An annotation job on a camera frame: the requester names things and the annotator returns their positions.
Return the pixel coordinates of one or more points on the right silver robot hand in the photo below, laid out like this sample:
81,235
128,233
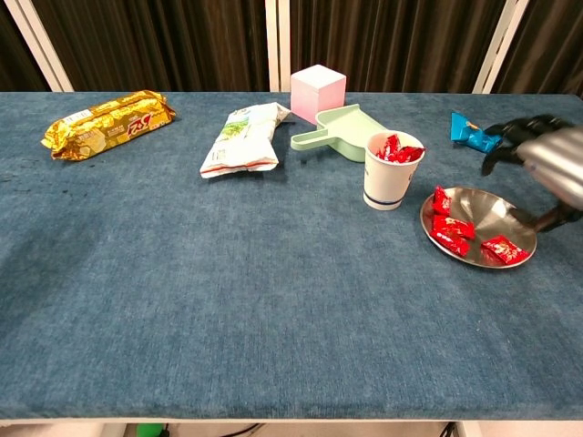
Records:
555,159

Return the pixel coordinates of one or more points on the red candy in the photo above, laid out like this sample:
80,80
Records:
410,155
504,249
389,145
453,226
441,200
451,244

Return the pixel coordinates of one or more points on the white paper cup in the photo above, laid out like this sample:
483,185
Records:
387,186

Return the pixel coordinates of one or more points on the metal bowl with candies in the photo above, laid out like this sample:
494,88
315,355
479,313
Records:
487,214

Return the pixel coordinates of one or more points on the blue snack wrapper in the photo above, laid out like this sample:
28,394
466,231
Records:
469,132

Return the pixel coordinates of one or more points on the green plastic dustpan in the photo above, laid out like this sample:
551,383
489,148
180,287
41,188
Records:
346,127

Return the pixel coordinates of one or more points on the pink cube box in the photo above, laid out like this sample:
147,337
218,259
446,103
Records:
316,95

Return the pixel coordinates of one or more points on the white green snack bag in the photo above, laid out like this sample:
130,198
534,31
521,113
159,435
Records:
241,141

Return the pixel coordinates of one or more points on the blue felt table cover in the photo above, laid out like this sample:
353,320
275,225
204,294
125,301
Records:
228,296

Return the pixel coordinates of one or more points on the gold biscuit packet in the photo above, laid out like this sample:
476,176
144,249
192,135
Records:
105,125

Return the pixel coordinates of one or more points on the bright green object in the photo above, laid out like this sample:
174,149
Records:
149,431

